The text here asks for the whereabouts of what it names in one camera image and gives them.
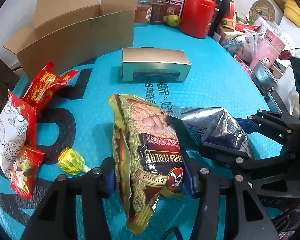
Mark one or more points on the silver foil snack bag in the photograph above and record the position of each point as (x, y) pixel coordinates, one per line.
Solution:
(197, 125)

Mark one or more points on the open cardboard box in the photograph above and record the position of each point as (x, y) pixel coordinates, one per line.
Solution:
(71, 32)

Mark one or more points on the gold rectangular box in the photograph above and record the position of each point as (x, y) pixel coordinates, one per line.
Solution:
(147, 64)

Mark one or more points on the red yellow snack packet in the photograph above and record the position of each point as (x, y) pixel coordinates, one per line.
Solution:
(42, 89)

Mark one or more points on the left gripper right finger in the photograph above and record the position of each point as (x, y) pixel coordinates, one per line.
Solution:
(245, 216)

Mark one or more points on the yellow lollipop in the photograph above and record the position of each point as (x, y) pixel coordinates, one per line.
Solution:
(71, 162)

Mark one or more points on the teal bubble mailer mat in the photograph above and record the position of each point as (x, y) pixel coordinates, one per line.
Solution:
(81, 115)

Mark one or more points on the dark cereal snack bag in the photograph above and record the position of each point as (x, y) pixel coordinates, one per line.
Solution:
(145, 159)

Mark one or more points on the small red candy packet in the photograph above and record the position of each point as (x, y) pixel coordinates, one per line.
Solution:
(24, 171)

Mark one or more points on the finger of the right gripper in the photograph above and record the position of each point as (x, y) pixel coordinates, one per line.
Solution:
(276, 126)
(227, 158)

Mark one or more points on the red canister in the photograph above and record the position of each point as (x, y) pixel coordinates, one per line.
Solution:
(197, 17)

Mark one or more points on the white patterned snack bag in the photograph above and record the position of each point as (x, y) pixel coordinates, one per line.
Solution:
(17, 128)

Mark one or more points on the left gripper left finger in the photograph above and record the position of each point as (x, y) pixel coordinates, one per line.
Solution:
(55, 215)

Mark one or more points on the pink bottle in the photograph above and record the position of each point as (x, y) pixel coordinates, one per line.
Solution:
(172, 7)

